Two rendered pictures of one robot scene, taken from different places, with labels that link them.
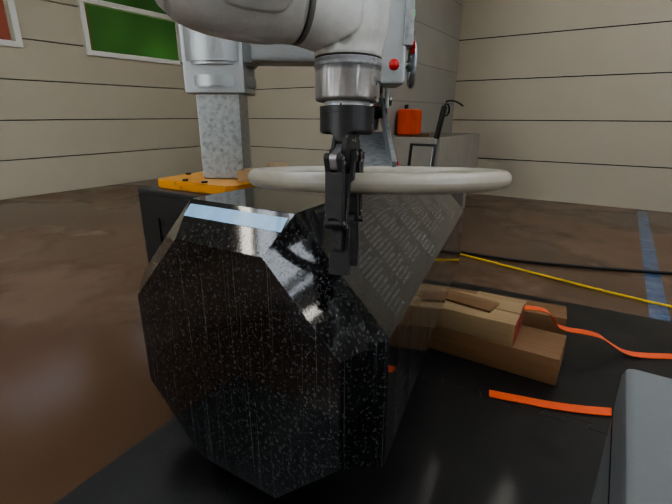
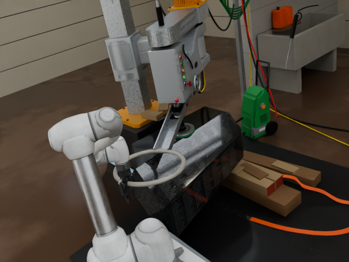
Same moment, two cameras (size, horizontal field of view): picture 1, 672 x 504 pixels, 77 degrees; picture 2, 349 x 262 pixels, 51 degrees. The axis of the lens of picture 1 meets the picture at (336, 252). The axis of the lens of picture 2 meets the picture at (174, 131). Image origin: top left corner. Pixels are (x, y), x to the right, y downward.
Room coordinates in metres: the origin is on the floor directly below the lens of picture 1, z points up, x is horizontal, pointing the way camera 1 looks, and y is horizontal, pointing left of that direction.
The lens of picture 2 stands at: (-1.03, -1.06, 2.23)
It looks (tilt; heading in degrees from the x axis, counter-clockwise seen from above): 27 degrees down; 22
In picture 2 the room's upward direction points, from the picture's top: 11 degrees counter-clockwise
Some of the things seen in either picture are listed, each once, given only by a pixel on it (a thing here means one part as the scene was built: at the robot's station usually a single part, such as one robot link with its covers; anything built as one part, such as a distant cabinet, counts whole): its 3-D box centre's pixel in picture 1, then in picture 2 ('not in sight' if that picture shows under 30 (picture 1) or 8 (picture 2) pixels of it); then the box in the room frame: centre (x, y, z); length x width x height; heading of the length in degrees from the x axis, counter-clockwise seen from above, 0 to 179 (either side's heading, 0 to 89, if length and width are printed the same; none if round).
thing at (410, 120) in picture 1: (411, 121); (284, 15); (4.69, -0.80, 1.00); 0.50 x 0.22 x 0.33; 147
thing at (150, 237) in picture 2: not in sight; (152, 241); (0.13, -0.36, 1.00); 0.18 x 0.16 x 0.22; 123
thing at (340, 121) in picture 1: (346, 139); (125, 174); (0.61, -0.01, 1.03); 0.08 x 0.07 x 0.09; 163
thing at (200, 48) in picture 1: (263, 37); (146, 49); (2.09, 0.32, 1.39); 0.74 x 0.34 x 0.25; 96
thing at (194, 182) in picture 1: (229, 179); (141, 112); (2.07, 0.52, 0.76); 0.49 x 0.49 x 0.05; 60
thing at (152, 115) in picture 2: (262, 175); (152, 115); (1.91, 0.33, 0.81); 0.20 x 0.10 x 0.05; 68
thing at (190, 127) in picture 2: not in sight; (181, 129); (1.48, -0.10, 0.87); 0.21 x 0.21 x 0.01
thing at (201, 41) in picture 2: not in sight; (194, 46); (2.14, -0.13, 1.37); 0.19 x 0.19 x 0.20
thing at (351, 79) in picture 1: (347, 84); (122, 164); (0.62, -0.02, 1.10); 0.09 x 0.09 x 0.06
